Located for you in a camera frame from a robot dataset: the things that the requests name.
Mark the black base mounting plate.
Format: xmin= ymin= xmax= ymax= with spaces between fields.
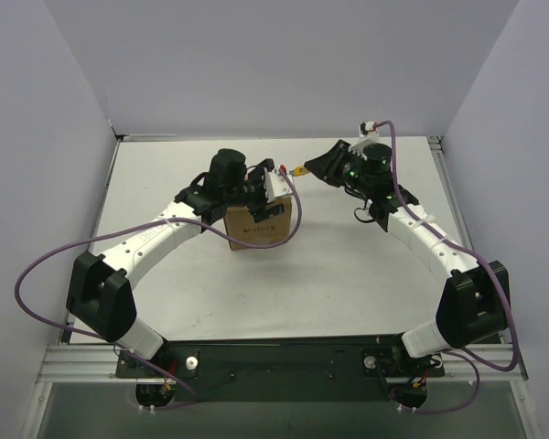
xmin=115 ymin=335 xmax=445 ymax=406

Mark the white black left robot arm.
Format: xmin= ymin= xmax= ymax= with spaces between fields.
xmin=66 ymin=148 xmax=292 ymax=377

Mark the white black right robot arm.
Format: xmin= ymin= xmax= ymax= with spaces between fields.
xmin=304 ymin=140 xmax=509 ymax=359

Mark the yellow utility knife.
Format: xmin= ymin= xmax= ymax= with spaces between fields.
xmin=291 ymin=166 xmax=309 ymax=177

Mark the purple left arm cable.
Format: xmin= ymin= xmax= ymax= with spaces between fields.
xmin=14 ymin=169 xmax=303 ymax=410

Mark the brown cardboard express box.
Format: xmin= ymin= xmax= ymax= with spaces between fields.
xmin=223 ymin=198 xmax=293 ymax=246

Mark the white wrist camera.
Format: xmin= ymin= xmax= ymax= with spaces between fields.
xmin=348 ymin=121 xmax=380 ymax=157
xmin=264 ymin=170 xmax=293 ymax=203

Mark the aluminium table edge rail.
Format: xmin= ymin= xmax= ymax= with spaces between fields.
xmin=427 ymin=135 xmax=504 ymax=344

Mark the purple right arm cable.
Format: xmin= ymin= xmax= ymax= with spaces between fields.
xmin=377 ymin=119 xmax=521 ymax=415

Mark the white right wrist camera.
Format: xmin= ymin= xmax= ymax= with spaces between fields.
xmin=348 ymin=121 xmax=380 ymax=157

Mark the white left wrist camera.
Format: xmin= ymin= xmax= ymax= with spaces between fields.
xmin=264 ymin=170 xmax=293 ymax=203

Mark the aluminium front frame rail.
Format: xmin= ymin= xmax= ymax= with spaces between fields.
xmin=37 ymin=345 xmax=529 ymax=383

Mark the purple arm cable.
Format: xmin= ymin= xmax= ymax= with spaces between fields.
xmin=14 ymin=169 xmax=303 ymax=410
xmin=377 ymin=119 xmax=521 ymax=415

